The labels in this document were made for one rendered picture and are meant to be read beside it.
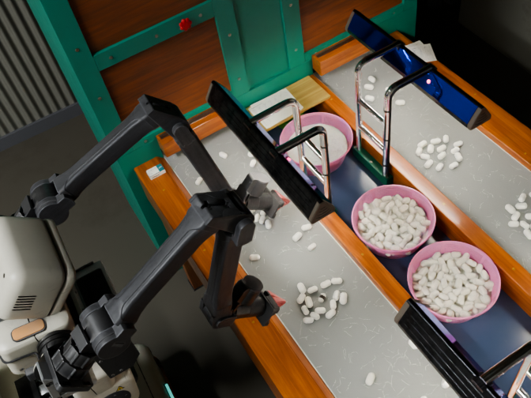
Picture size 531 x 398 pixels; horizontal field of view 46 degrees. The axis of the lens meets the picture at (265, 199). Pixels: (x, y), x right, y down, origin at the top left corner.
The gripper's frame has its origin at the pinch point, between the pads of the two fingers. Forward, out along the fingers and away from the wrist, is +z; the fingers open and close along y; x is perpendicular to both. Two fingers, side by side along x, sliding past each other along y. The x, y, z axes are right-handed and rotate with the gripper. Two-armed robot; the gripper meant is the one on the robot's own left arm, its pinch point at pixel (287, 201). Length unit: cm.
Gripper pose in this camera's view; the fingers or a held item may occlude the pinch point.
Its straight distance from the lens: 207.5
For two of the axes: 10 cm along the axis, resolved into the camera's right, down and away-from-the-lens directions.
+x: -4.2, 7.8, 4.6
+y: -5.2, -6.2, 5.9
